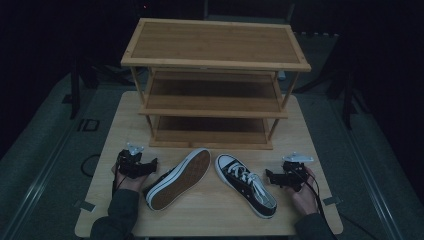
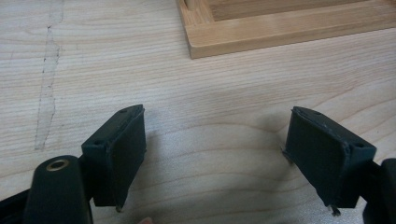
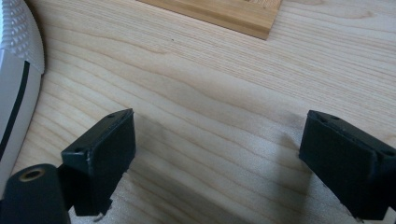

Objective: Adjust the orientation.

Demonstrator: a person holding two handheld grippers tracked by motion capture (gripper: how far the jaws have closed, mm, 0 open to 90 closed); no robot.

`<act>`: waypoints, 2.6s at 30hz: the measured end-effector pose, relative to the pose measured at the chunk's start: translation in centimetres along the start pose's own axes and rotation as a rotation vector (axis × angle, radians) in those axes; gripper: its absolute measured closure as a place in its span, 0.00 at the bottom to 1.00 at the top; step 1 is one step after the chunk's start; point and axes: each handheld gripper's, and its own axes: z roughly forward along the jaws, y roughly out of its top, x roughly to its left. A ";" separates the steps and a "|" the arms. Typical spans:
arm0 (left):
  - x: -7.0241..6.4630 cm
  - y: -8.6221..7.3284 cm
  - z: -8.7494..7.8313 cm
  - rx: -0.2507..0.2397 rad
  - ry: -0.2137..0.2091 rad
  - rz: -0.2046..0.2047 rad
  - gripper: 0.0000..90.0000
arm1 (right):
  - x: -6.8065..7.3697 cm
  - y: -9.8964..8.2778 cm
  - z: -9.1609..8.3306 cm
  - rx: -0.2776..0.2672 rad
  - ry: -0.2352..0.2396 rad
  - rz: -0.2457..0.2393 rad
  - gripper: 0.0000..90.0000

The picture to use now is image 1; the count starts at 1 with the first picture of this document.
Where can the black metal stand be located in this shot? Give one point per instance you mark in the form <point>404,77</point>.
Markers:
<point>75,93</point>

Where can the person's left hand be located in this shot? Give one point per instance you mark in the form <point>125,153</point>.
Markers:
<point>128,184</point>

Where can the person's right hand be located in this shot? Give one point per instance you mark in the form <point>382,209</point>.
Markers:
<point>305,200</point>

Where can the metal floor rail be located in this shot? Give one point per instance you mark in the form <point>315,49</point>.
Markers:
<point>370,180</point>
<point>36,186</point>

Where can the black canvas sneaker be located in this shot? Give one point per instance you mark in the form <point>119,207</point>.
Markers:
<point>181,180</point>
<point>245,186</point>

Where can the grey tape strip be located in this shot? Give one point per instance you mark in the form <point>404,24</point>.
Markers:
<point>85,205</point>
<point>332,200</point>

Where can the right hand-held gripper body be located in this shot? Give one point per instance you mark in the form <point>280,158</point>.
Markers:
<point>295,175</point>

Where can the wooden three-tier shoe rack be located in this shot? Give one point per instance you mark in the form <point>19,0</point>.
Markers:
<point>213,43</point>

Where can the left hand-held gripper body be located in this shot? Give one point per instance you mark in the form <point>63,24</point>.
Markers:
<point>130,165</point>

